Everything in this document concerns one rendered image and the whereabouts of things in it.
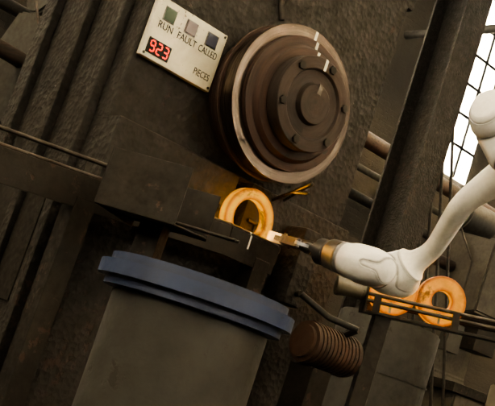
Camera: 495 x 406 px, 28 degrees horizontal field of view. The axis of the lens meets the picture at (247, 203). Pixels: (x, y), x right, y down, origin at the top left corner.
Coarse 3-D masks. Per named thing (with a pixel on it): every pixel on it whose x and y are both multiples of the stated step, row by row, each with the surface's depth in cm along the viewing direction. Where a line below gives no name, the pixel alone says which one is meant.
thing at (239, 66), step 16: (272, 32) 290; (288, 32) 294; (304, 32) 298; (240, 48) 290; (256, 48) 287; (240, 64) 284; (224, 80) 288; (240, 80) 284; (224, 96) 287; (240, 96) 285; (224, 112) 287; (240, 112) 285; (224, 128) 289; (240, 128) 286; (240, 144) 286; (336, 144) 310; (240, 160) 294; (256, 160) 290; (272, 176) 295; (288, 176) 298; (304, 176) 303
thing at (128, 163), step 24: (120, 168) 233; (144, 168) 231; (168, 168) 230; (192, 168) 229; (120, 192) 231; (144, 192) 230; (168, 192) 229; (192, 192) 255; (120, 216) 248; (144, 216) 228; (168, 216) 227; (192, 216) 254; (144, 240) 240
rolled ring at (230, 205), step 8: (232, 192) 292; (240, 192) 291; (248, 192) 292; (256, 192) 294; (224, 200) 291; (232, 200) 289; (240, 200) 291; (256, 200) 295; (264, 200) 296; (224, 208) 289; (232, 208) 289; (264, 208) 297; (224, 216) 288; (232, 216) 289; (264, 216) 297; (272, 216) 299; (264, 224) 297; (272, 224) 299; (256, 232) 298; (264, 232) 297
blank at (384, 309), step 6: (372, 288) 305; (414, 294) 306; (384, 300) 305; (390, 300) 305; (414, 300) 306; (384, 306) 305; (408, 306) 306; (384, 312) 304; (390, 312) 305; (396, 312) 305; (402, 312) 305
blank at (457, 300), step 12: (444, 276) 308; (420, 288) 307; (432, 288) 307; (444, 288) 308; (456, 288) 308; (420, 300) 306; (456, 300) 308; (432, 312) 306; (432, 324) 306; (444, 324) 306
